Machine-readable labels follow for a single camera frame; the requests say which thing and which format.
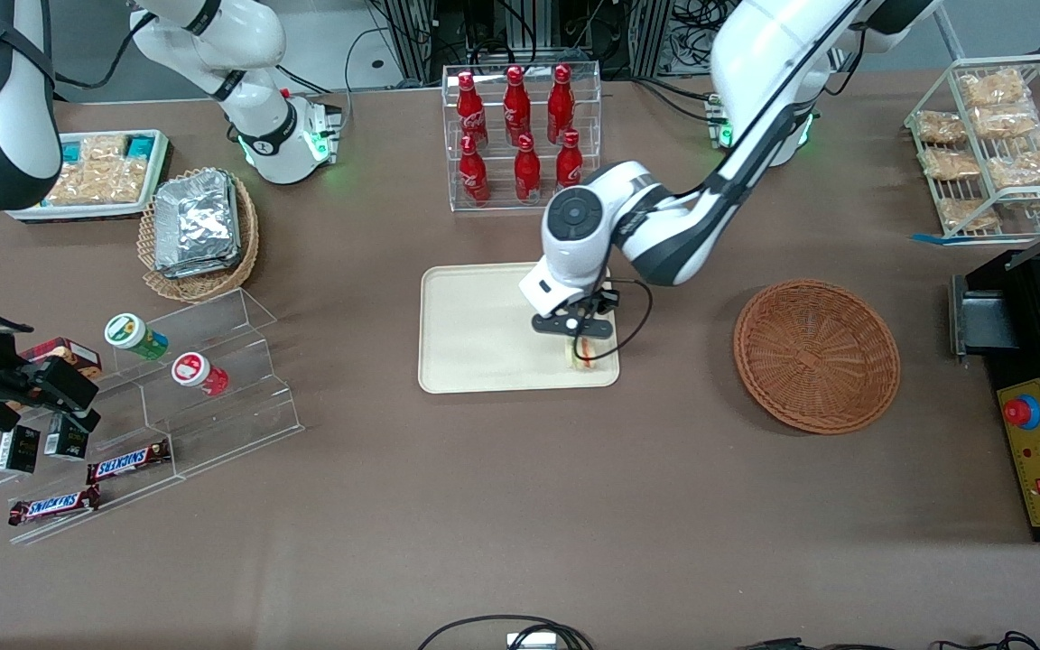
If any clear bag of fried snacks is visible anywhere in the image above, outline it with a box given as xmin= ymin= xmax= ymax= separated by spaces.
xmin=937 ymin=197 xmax=1000 ymax=232
xmin=970 ymin=104 xmax=1040 ymax=139
xmin=987 ymin=135 xmax=1040 ymax=190
xmin=921 ymin=146 xmax=982 ymax=181
xmin=960 ymin=70 xmax=1030 ymax=108
xmin=915 ymin=110 xmax=969 ymax=146

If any white plastic snack tray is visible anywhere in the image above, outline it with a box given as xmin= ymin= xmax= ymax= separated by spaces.
xmin=4 ymin=129 xmax=172 ymax=224

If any clear acrylic stepped stand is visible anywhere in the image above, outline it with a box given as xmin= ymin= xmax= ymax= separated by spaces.
xmin=0 ymin=287 xmax=306 ymax=547

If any round brown wicker basket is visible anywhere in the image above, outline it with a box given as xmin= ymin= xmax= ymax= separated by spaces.
xmin=733 ymin=278 xmax=902 ymax=436

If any black machine with yellow panel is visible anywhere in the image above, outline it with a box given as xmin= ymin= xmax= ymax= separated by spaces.
xmin=948 ymin=213 xmax=1040 ymax=545

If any silver foil pouch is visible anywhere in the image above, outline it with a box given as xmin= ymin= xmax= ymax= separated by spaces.
xmin=153 ymin=173 xmax=240 ymax=265
xmin=157 ymin=244 xmax=245 ymax=282

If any clear acrylic bottle rack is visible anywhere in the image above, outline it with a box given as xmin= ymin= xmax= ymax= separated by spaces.
xmin=442 ymin=61 xmax=602 ymax=214

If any tangled black cable bundle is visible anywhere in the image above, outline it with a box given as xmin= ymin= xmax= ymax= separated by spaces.
xmin=672 ymin=0 xmax=738 ymax=75

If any white wire rack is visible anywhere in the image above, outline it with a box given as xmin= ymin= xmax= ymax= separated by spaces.
xmin=903 ymin=54 xmax=1040 ymax=246

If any small black box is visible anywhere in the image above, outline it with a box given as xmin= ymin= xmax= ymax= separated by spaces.
xmin=42 ymin=415 xmax=90 ymax=462
xmin=0 ymin=424 xmax=42 ymax=476

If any red cola bottle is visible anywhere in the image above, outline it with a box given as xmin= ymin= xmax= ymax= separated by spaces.
xmin=458 ymin=134 xmax=490 ymax=208
xmin=514 ymin=134 xmax=543 ymax=205
xmin=555 ymin=129 xmax=585 ymax=187
xmin=457 ymin=72 xmax=490 ymax=151
xmin=503 ymin=65 xmax=533 ymax=147
xmin=546 ymin=63 xmax=576 ymax=145

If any dark red snack box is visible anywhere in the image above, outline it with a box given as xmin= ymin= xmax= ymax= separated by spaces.
xmin=18 ymin=336 xmax=103 ymax=381

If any beige rectangular tray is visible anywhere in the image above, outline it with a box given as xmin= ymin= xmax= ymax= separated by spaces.
xmin=418 ymin=259 xmax=621 ymax=395

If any black cable loop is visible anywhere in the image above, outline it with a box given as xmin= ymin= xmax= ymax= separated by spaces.
xmin=415 ymin=615 xmax=595 ymax=650

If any red-lidded snack cup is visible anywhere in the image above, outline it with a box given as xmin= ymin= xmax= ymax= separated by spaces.
xmin=170 ymin=351 xmax=230 ymax=397

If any clear bag of crackers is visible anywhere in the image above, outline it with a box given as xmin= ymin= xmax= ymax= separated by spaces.
xmin=44 ymin=161 xmax=150 ymax=208
xmin=79 ymin=135 xmax=129 ymax=169

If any red emergency stop button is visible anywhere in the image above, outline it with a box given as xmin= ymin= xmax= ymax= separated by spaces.
xmin=1003 ymin=394 xmax=1040 ymax=431

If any oval tan wicker basket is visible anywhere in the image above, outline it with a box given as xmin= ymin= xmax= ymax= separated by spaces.
xmin=137 ymin=166 xmax=261 ymax=303

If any green-lidded snack cup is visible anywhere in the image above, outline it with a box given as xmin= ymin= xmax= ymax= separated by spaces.
xmin=104 ymin=312 xmax=170 ymax=361

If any aluminium frame rack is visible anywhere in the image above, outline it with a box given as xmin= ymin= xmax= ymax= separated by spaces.
xmin=367 ymin=0 xmax=676 ymax=84

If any Snickers chocolate bar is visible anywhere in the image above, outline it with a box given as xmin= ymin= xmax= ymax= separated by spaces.
xmin=6 ymin=485 xmax=102 ymax=527
xmin=86 ymin=439 xmax=172 ymax=486

